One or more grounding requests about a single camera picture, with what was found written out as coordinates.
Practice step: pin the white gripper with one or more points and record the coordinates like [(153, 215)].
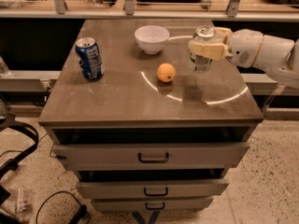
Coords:
[(244, 48)]

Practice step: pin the green white 7up can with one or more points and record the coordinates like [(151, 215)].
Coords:
[(199, 59)]

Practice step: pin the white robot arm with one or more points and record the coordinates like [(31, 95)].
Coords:
[(276, 56)]

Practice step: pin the white bowl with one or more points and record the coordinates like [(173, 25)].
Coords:
[(151, 38)]

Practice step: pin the blue pepsi can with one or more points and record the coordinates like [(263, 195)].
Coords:
[(89, 58)]

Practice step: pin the orange fruit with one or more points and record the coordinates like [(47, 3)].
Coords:
[(166, 72)]

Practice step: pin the metal railing shelf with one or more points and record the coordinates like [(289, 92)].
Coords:
[(216, 10)]

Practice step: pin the grey drawer cabinet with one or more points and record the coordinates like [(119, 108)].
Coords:
[(131, 105)]

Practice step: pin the black chair base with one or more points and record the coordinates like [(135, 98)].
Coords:
[(29, 139)]

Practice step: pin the top drawer with handle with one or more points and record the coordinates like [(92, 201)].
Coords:
[(132, 157)]

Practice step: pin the drawer with handle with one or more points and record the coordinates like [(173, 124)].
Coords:
[(132, 157), (155, 204), (152, 189)]

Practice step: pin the middle drawer with handle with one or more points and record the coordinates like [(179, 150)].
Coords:
[(152, 189)]

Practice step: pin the bottom drawer with handle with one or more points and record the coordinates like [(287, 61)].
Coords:
[(155, 204)]

